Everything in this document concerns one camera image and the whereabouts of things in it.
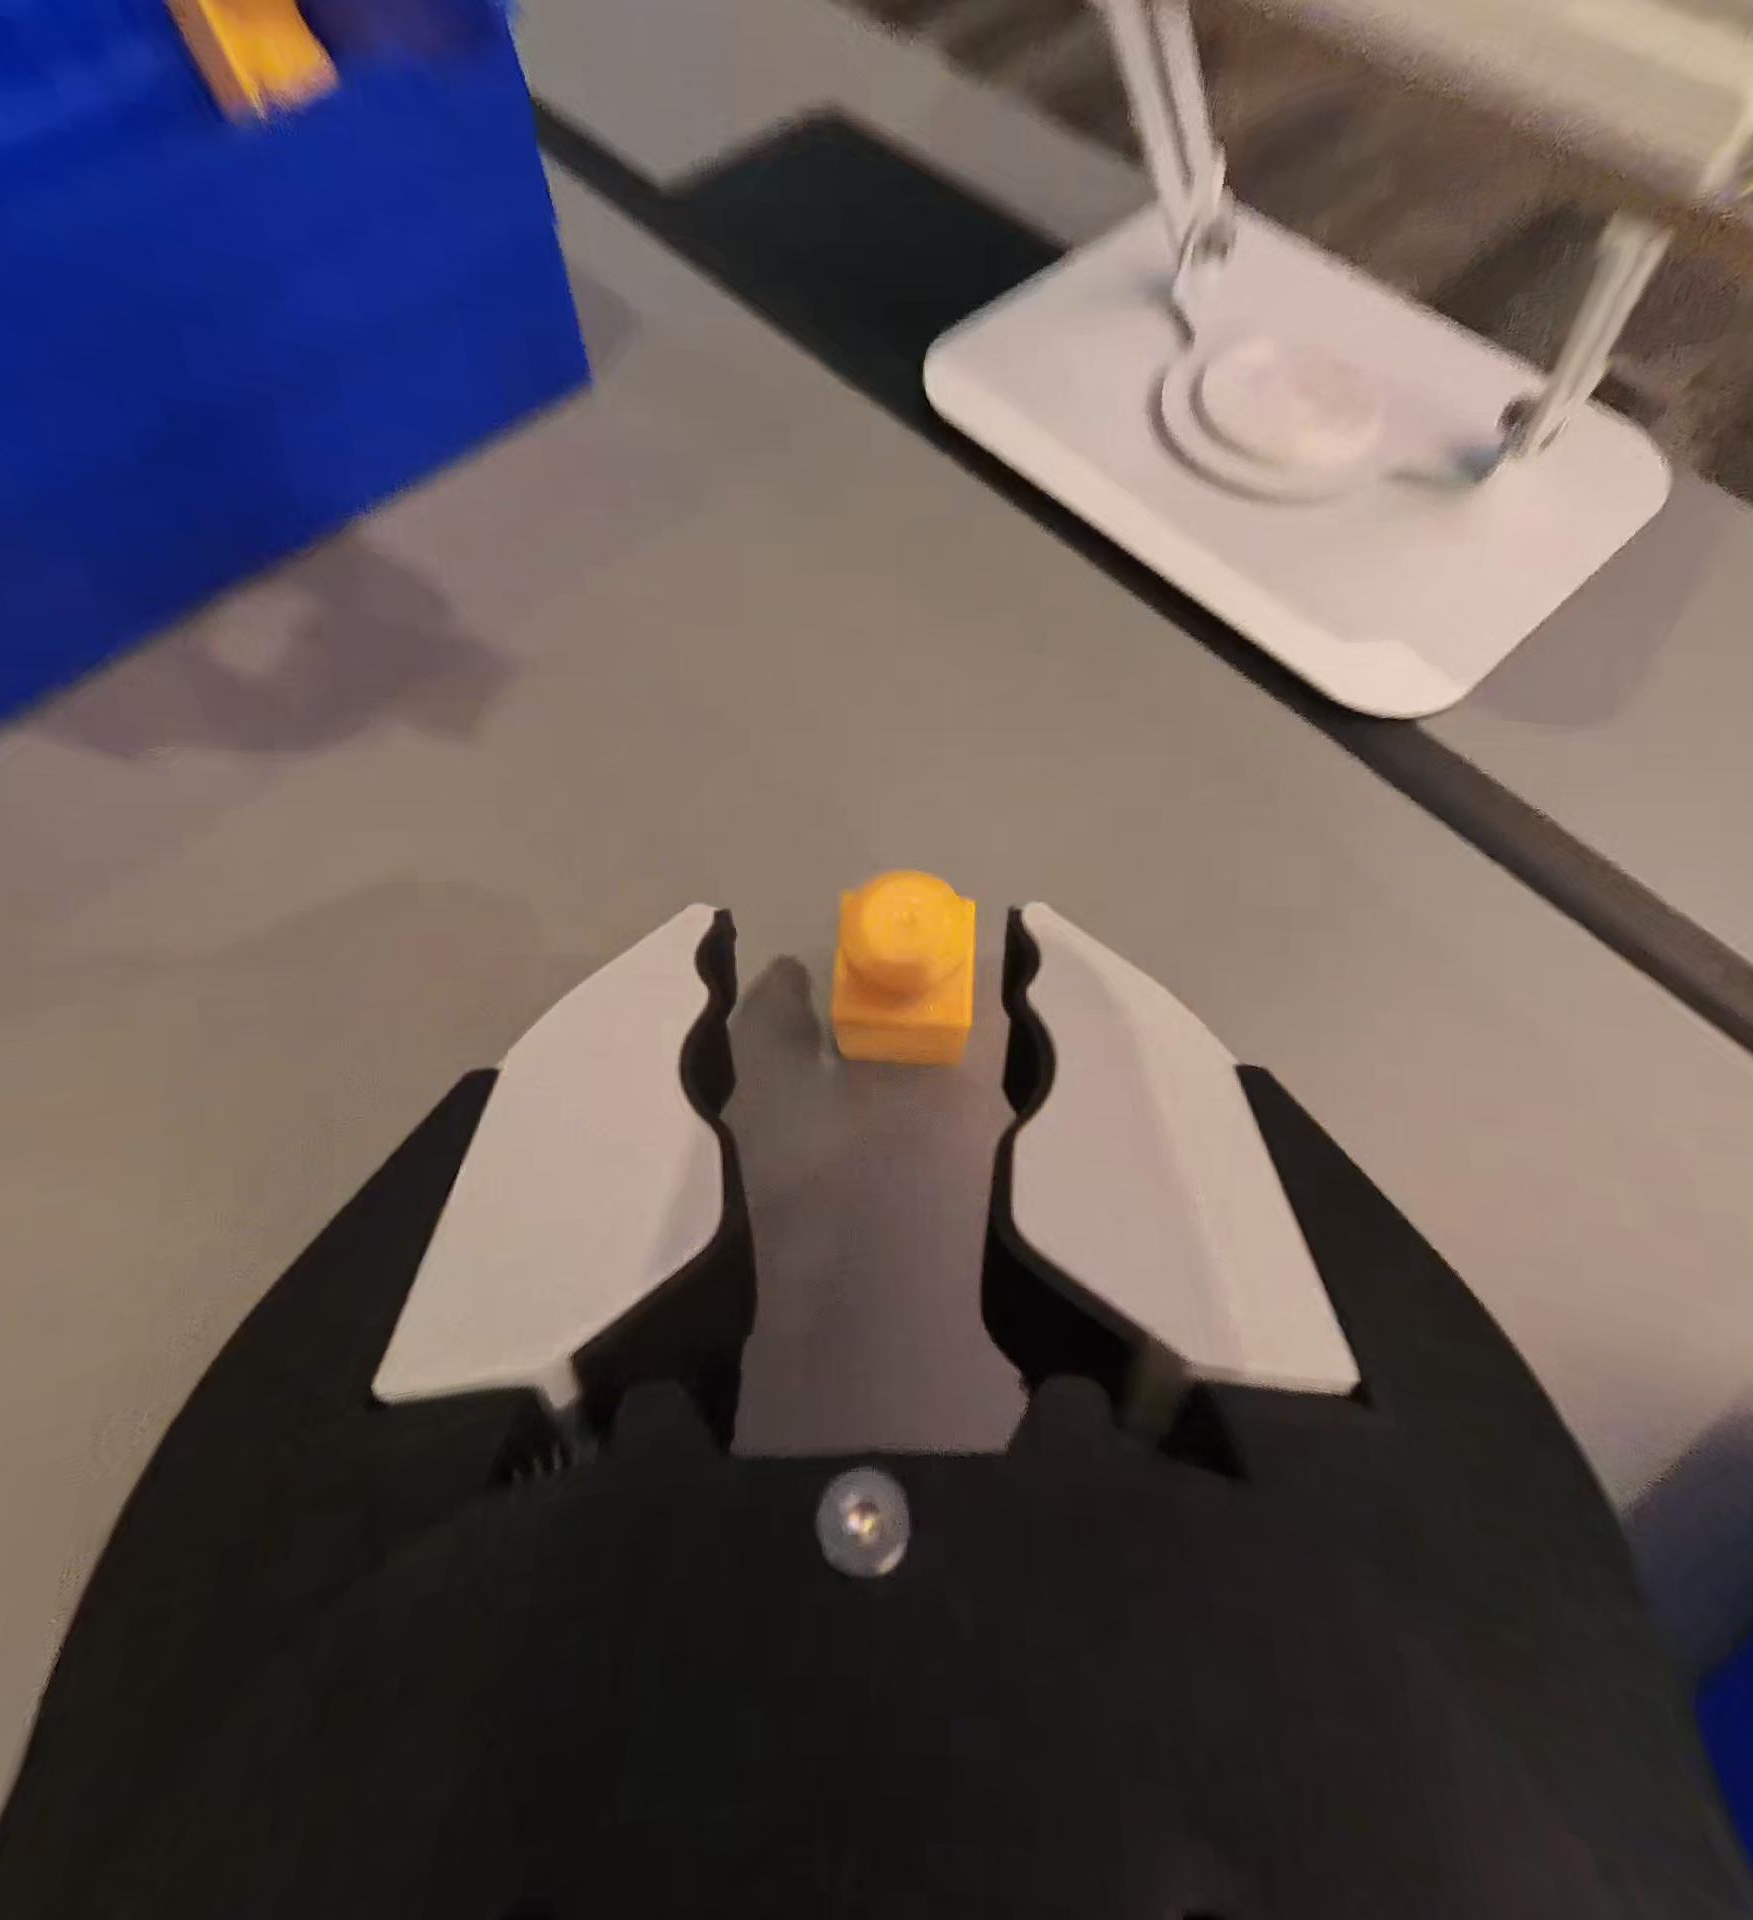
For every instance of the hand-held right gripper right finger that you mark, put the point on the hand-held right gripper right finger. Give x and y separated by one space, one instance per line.
1161 1215

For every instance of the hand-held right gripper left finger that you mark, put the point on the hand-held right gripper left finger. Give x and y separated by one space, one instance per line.
560 1200

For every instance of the orange two-stud mega block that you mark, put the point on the orange two-stud mega block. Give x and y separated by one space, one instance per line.
255 53

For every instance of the white stand base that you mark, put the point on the white stand base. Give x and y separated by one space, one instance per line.
1341 600

